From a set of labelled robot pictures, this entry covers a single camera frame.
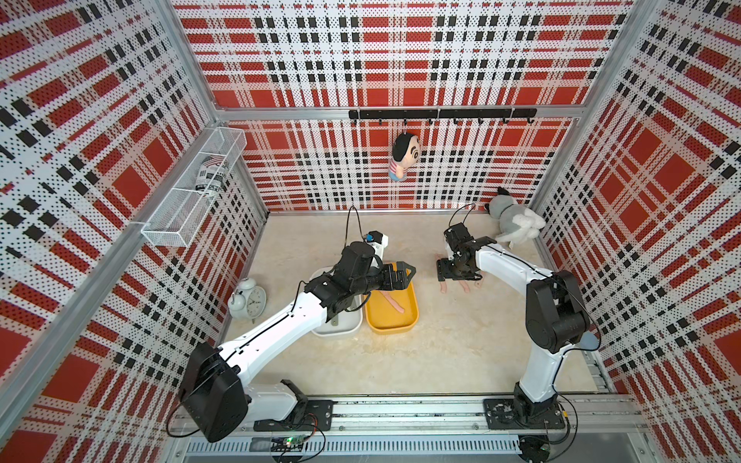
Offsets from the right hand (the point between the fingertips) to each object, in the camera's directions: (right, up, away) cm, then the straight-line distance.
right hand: (453, 272), depth 94 cm
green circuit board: (-45, -40, -24) cm, 65 cm away
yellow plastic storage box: (-24, -13, -4) cm, 28 cm away
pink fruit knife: (-20, -10, 0) cm, 22 cm away
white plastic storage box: (-35, -15, -4) cm, 39 cm away
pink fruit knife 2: (+5, -5, +4) cm, 8 cm away
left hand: (-17, +3, -18) cm, 25 cm away
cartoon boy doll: (-16, +38, -4) cm, 42 cm away
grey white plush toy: (+26, +17, +9) cm, 32 cm away
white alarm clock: (-64, -7, -10) cm, 65 cm away
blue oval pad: (+39, -19, -9) cm, 44 cm away
